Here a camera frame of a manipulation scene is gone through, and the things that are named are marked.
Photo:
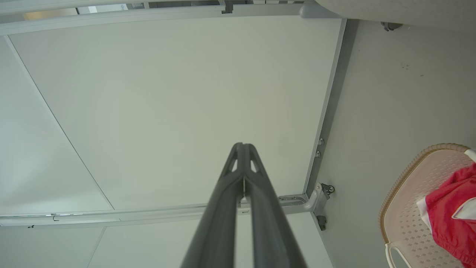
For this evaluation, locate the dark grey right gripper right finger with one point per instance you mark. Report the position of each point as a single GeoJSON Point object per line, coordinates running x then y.
{"type": "Point", "coordinates": [269, 230]}

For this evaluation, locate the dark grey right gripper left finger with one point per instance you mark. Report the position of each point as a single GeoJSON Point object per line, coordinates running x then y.
{"type": "Point", "coordinates": [219, 223]}

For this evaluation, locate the red cloth with white trim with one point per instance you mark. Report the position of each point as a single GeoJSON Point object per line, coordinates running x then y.
{"type": "Point", "coordinates": [446, 216]}

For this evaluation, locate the large white partition panel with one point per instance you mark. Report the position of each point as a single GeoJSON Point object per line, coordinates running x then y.
{"type": "Point", "coordinates": [167, 104]}

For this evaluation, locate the beige perforated laundry basket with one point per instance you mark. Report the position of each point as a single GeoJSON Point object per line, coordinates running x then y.
{"type": "Point", "coordinates": [405, 208]}

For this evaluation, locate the grey metal partition frame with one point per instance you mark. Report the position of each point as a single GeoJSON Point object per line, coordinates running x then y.
{"type": "Point", "coordinates": [336, 93]}

